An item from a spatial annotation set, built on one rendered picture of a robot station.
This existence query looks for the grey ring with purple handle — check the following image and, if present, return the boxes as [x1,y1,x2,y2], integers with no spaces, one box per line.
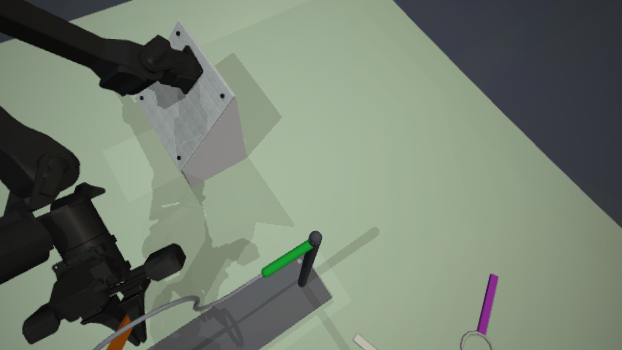
[460,274,498,350]

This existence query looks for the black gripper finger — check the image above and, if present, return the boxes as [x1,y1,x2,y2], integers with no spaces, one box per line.
[80,294,141,347]
[119,278,151,344]

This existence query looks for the grey loop with straight flat handle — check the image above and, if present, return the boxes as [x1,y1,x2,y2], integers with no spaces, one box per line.
[352,334,377,350]

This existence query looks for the orange handle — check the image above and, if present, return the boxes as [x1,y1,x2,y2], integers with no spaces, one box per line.
[106,313,133,350]

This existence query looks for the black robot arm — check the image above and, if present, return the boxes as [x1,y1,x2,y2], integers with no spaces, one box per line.
[0,0,203,322]

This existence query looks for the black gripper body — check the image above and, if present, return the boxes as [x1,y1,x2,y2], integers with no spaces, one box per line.
[22,230,186,345]

